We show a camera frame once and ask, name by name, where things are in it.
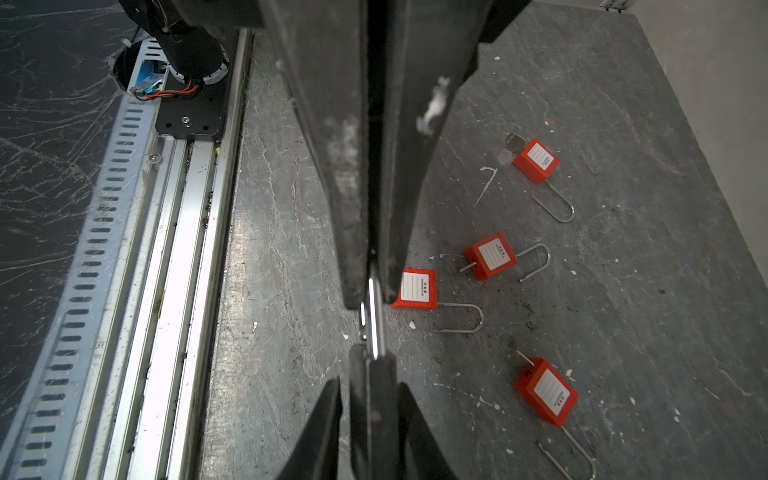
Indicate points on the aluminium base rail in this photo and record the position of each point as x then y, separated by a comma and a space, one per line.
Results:
142, 420

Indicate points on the red padlock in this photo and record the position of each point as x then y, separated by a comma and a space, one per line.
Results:
537, 163
546, 391
418, 291
494, 255

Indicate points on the slotted cable duct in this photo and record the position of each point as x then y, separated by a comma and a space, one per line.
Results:
38, 442

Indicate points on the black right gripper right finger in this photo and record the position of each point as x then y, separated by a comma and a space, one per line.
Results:
419, 454

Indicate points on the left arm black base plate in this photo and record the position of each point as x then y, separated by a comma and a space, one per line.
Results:
203, 115

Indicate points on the red padlock front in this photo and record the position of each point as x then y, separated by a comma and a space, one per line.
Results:
418, 291

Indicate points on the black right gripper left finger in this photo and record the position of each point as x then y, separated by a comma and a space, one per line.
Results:
315, 456

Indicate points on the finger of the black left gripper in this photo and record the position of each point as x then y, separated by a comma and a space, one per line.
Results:
428, 48
321, 49

